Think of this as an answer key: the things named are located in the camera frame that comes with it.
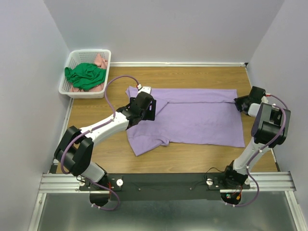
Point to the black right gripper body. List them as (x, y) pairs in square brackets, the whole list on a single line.
[(240, 100)]

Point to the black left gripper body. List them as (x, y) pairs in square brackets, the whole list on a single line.
[(148, 115)]

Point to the purple t shirt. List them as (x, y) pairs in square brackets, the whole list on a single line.
[(190, 116)]

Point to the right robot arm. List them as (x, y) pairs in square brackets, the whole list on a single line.
[(270, 128)]

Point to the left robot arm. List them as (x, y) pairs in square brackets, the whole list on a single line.
[(75, 148)]

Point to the pink t shirt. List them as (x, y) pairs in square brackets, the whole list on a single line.
[(100, 62)]

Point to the white perforated plastic basket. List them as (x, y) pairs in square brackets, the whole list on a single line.
[(85, 56)]

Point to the green t shirt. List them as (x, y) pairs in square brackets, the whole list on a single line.
[(85, 76)]

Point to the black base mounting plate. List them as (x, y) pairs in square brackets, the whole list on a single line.
[(164, 187)]

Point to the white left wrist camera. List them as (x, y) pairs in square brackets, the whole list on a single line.
[(145, 89)]

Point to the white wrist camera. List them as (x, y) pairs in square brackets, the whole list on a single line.
[(265, 98), (145, 89)]

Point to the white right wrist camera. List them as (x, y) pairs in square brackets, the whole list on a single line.
[(265, 98)]

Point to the aluminium extrusion rail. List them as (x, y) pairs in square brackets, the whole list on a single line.
[(267, 181)]

